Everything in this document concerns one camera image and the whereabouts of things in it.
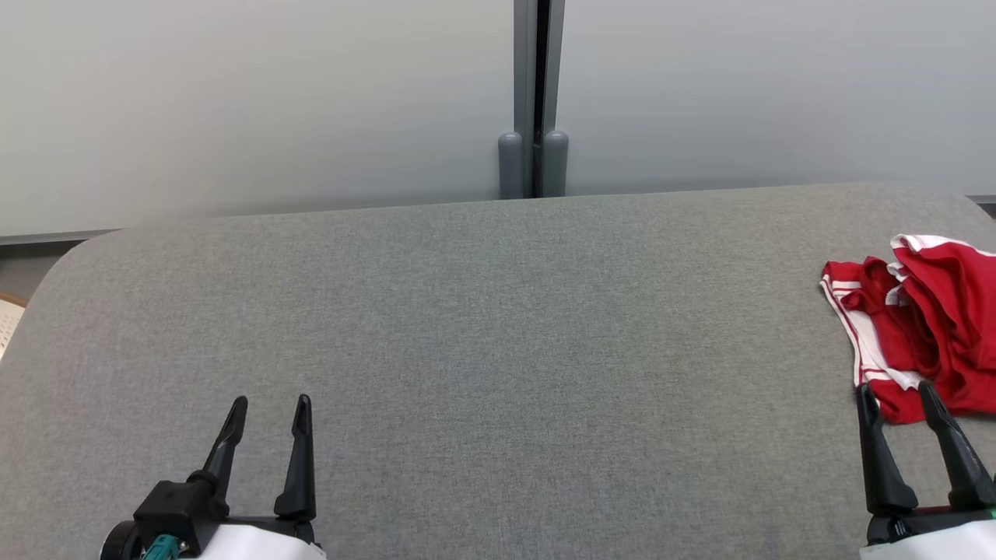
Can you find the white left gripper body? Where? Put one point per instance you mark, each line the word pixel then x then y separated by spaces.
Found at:
pixel 264 544

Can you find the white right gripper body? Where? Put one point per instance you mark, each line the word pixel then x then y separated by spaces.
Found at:
pixel 934 540

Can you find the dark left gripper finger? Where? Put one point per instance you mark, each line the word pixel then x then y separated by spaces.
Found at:
pixel 299 474
pixel 226 451

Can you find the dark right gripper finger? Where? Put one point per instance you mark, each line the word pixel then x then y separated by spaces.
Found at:
pixel 883 474
pixel 965 474

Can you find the red shorts white striped trim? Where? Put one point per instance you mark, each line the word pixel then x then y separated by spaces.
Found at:
pixel 879 327

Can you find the red jersey number 23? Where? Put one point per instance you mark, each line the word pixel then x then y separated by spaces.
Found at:
pixel 965 311

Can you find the grey fabric sofa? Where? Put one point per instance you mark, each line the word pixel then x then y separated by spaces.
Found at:
pixel 506 350

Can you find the beige woven basket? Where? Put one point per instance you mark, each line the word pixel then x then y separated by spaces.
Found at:
pixel 9 323

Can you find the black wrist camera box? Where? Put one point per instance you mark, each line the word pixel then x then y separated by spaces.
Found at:
pixel 175 509

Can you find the grey partition post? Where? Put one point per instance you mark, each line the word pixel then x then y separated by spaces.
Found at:
pixel 555 155
pixel 513 155

